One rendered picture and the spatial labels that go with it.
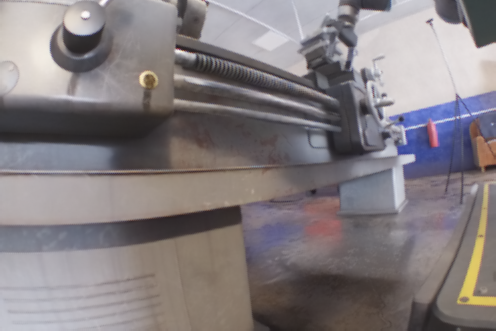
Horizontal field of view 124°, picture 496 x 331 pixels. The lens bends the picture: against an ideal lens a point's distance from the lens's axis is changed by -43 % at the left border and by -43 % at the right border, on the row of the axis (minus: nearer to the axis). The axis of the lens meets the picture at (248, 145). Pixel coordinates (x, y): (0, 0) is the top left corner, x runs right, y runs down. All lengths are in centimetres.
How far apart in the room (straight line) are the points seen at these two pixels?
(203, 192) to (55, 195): 22
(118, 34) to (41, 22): 13
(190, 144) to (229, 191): 21
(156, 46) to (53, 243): 37
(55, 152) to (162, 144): 24
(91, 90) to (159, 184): 16
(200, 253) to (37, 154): 38
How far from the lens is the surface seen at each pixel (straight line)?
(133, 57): 37
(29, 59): 37
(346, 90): 101
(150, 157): 51
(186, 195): 34
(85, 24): 32
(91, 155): 49
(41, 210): 32
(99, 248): 42
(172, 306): 49
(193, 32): 90
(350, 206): 218
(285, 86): 71
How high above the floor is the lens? 45
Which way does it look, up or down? 8 degrees up
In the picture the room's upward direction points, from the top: 5 degrees counter-clockwise
